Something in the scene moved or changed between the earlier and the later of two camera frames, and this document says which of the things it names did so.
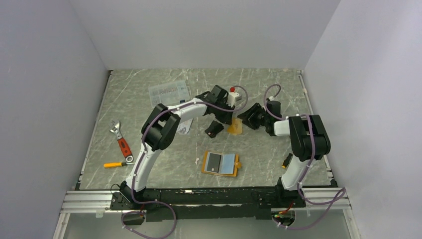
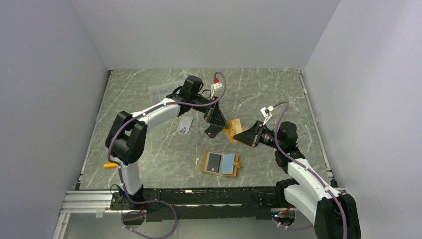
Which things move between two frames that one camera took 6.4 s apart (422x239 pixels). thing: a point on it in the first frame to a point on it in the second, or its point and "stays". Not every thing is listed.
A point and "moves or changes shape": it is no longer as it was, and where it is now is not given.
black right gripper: [255, 110] to [250, 137]
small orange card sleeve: [236, 127] moves or changes shape
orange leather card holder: [226, 165] stays
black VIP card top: [214, 162] stays
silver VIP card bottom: [184, 126] stays
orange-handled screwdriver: [116, 164] stays
